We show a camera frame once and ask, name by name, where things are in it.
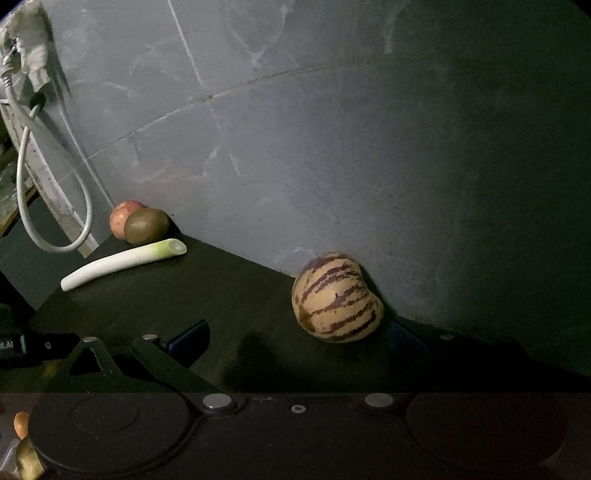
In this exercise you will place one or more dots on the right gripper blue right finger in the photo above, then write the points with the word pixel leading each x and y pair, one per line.
pixel 400 367

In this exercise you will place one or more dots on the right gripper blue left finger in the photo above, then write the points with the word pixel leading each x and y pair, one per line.
pixel 169 365

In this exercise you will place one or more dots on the white leek stalk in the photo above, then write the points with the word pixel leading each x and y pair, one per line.
pixel 131 258

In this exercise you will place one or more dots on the small striped pepino melon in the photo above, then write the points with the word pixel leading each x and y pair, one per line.
pixel 333 302

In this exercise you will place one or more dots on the dark kiwi by wall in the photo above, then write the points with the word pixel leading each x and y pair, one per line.
pixel 145 226

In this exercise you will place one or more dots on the red apple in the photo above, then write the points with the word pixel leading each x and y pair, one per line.
pixel 119 216

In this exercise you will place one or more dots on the white rag on tap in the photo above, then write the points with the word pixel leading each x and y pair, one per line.
pixel 26 27

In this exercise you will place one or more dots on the yellow-green mango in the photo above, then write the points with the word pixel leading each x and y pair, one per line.
pixel 28 465

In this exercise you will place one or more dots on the larger orange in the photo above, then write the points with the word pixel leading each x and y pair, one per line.
pixel 20 424

